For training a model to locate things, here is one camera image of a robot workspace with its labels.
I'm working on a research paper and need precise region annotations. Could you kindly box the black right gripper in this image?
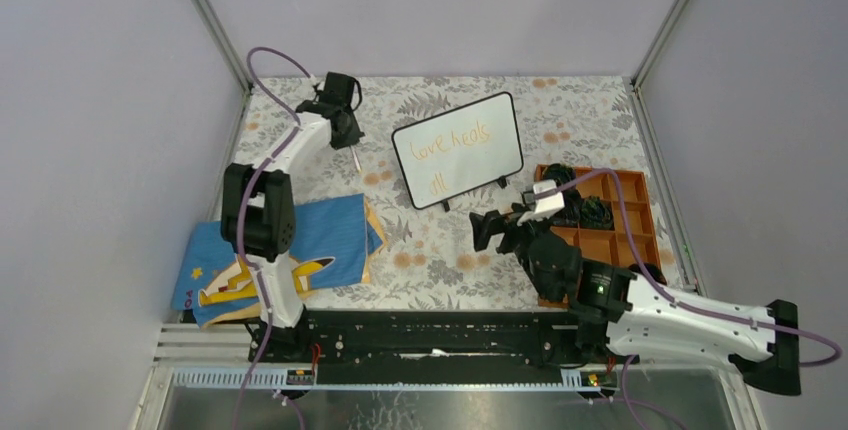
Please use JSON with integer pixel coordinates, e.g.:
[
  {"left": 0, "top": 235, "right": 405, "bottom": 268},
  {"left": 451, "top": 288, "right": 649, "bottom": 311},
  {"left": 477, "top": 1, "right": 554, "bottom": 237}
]
[{"left": 468, "top": 202, "right": 553, "bottom": 300}]

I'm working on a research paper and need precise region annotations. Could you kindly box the orange compartment tray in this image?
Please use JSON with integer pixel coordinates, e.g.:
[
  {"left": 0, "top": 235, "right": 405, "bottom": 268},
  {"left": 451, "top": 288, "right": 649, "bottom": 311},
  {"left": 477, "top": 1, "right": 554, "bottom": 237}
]
[{"left": 551, "top": 170, "right": 667, "bottom": 285}]

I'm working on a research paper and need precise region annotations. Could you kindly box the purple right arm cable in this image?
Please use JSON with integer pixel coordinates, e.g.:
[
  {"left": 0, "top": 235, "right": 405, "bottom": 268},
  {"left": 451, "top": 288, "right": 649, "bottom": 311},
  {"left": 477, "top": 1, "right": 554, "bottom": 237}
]
[{"left": 536, "top": 167, "right": 843, "bottom": 430}]

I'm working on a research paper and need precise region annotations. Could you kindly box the dark tape roll rear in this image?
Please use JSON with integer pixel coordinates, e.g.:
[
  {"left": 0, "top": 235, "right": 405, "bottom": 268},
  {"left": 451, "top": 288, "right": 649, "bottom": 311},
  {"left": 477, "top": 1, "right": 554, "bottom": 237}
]
[{"left": 538, "top": 163, "right": 577, "bottom": 186}]

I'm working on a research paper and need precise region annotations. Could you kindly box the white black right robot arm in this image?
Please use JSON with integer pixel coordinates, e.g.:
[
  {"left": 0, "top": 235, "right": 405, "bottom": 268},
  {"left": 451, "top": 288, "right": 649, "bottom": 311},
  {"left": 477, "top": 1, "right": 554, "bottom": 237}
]
[{"left": 469, "top": 210, "right": 801, "bottom": 396}]

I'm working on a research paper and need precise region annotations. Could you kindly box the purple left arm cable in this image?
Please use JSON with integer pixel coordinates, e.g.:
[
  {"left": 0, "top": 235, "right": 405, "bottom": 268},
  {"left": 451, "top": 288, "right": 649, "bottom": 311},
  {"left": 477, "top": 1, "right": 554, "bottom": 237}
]
[{"left": 230, "top": 46, "right": 316, "bottom": 430}]

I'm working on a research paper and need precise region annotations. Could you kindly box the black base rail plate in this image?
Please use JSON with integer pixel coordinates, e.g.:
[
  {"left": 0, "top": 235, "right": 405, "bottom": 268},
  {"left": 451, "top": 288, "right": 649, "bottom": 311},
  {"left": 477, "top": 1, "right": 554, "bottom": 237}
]
[{"left": 245, "top": 309, "right": 625, "bottom": 386}]

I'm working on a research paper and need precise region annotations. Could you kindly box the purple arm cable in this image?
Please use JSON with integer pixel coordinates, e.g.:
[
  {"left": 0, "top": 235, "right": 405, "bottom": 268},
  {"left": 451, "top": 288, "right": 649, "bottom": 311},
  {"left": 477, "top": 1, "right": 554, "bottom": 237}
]
[
  {"left": 536, "top": 167, "right": 843, "bottom": 430},
  {"left": 230, "top": 46, "right": 316, "bottom": 430}
]

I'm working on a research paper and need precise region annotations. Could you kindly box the black framed whiteboard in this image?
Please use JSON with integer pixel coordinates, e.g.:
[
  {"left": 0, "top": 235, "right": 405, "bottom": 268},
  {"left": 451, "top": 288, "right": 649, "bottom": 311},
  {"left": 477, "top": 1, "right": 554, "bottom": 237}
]
[{"left": 391, "top": 92, "right": 524, "bottom": 210}]

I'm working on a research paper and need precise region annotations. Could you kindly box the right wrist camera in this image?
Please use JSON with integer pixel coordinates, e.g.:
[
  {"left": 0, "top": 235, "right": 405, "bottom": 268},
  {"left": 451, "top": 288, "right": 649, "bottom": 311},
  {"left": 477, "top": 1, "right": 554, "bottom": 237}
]
[{"left": 517, "top": 180, "right": 565, "bottom": 226}]

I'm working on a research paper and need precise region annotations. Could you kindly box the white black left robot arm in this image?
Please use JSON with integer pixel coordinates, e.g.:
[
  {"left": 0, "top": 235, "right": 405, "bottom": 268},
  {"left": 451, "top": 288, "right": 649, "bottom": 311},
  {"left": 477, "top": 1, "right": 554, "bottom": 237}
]
[{"left": 220, "top": 72, "right": 364, "bottom": 361}]

